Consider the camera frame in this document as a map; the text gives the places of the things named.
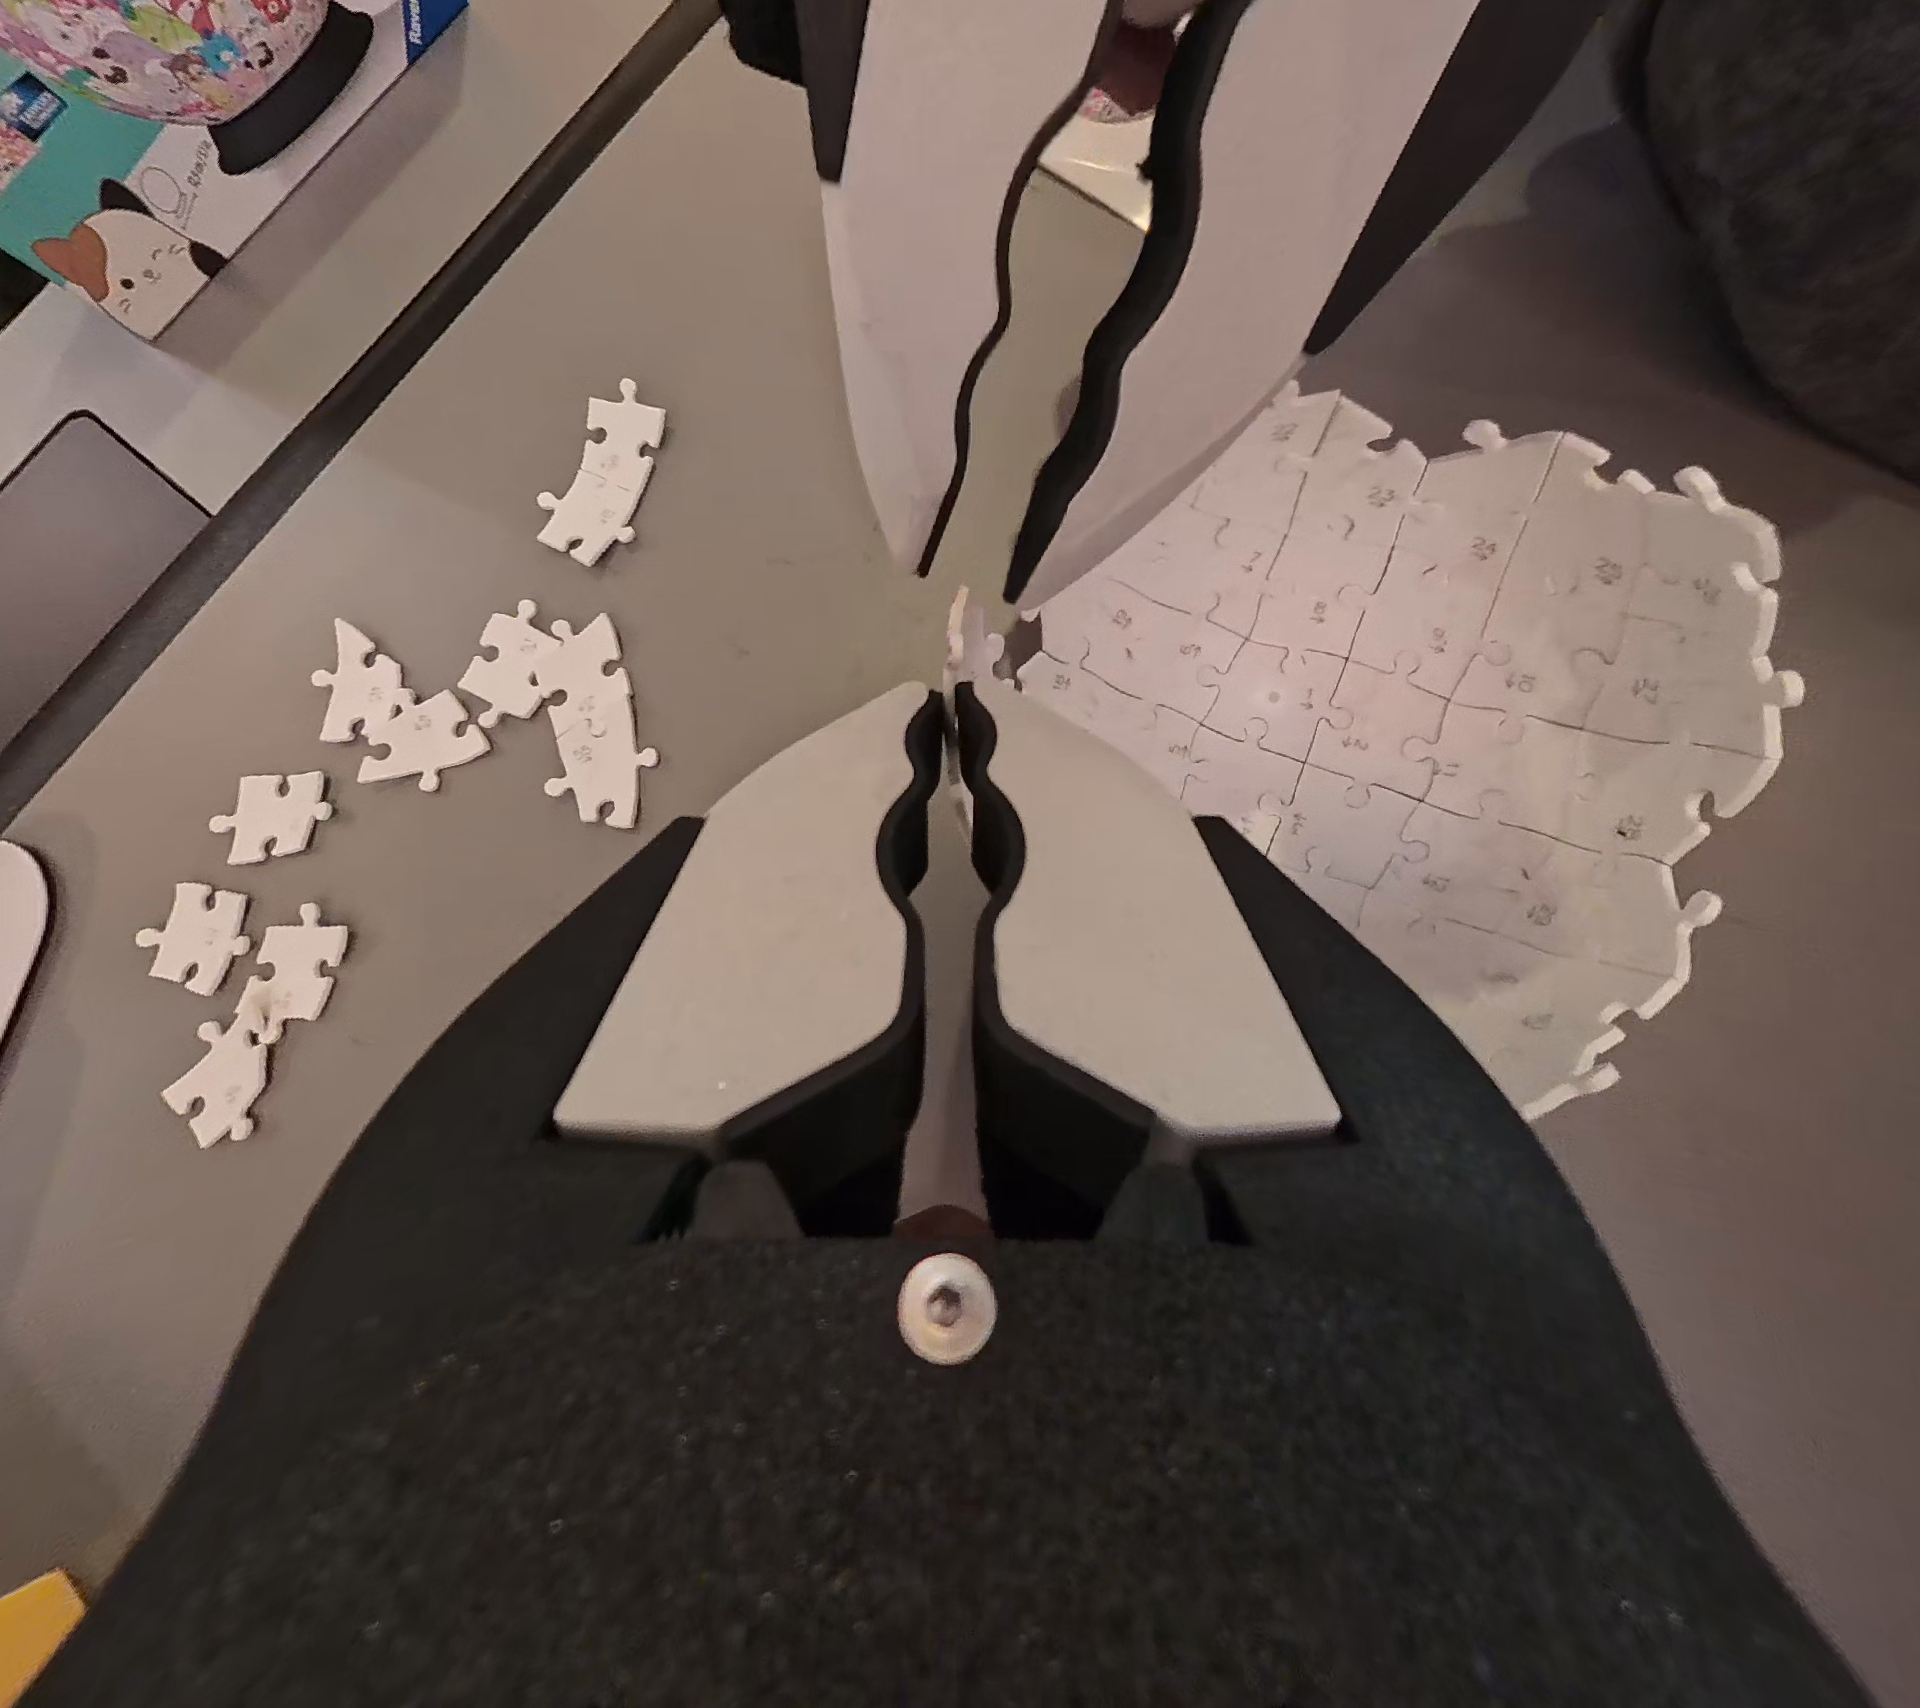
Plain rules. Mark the partly built white puzzle ball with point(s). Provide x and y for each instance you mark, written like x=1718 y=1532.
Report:
x=1424 y=747

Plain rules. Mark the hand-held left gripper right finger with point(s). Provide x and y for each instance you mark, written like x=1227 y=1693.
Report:
x=1169 y=971

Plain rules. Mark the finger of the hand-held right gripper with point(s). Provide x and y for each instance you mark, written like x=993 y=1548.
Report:
x=1307 y=209
x=959 y=85

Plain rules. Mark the yellow box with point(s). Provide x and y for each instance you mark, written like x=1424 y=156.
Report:
x=36 y=1625

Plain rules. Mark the puzzle pieces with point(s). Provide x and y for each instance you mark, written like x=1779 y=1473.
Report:
x=602 y=493

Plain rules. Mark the single white puzzle piece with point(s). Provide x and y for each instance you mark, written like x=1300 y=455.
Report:
x=974 y=643

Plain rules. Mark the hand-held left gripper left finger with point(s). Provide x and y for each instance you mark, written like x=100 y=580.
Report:
x=749 y=971

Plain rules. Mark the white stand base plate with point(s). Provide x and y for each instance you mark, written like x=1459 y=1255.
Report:
x=19 y=943

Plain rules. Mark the printed instruction leaflet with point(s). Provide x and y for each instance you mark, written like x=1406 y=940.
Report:
x=1111 y=177

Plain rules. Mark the colourful puzzle box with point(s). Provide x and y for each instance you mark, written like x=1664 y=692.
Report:
x=179 y=15

